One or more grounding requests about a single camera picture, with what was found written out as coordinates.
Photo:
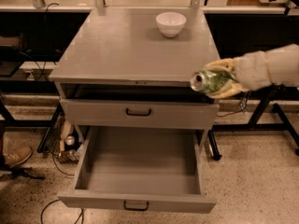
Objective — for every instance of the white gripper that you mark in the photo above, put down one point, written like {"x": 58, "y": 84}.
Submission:
{"x": 252, "y": 71}

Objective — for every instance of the grey drawer cabinet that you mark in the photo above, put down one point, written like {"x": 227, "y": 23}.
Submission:
{"x": 134, "y": 91}

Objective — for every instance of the black drawer handle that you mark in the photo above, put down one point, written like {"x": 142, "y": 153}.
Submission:
{"x": 136, "y": 206}
{"x": 135, "y": 113}

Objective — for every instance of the white ceramic bowl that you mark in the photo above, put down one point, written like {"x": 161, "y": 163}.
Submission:
{"x": 170, "y": 24}

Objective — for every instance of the closed grey top drawer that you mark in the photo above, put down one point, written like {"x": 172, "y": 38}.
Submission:
{"x": 163, "y": 115}

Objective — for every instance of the crushed green soda can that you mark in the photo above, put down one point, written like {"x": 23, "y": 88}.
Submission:
{"x": 212, "y": 81}

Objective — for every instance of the open grey middle drawer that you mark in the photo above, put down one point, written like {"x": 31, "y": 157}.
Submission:
{"x": 159, "y": 166}

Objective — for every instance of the black middle drawer handle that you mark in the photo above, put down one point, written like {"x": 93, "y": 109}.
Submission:
{"x": 136, "y": 206}

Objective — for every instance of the clutter pile beside cabinet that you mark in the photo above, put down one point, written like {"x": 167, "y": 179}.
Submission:
{"x": 69, "y": 144}

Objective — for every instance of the long background workbench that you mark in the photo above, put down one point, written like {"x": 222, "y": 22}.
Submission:
{"x": 31, "y": 3}

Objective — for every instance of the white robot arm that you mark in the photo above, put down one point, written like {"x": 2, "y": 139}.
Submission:
{"x": 283, "y": 64}

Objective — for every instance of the black top drawer handle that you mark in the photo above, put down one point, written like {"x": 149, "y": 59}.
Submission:
{"x": 135, "y": 113}

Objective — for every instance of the tan work boot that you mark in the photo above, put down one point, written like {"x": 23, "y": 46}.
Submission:
{"x": 17, "y": 156}

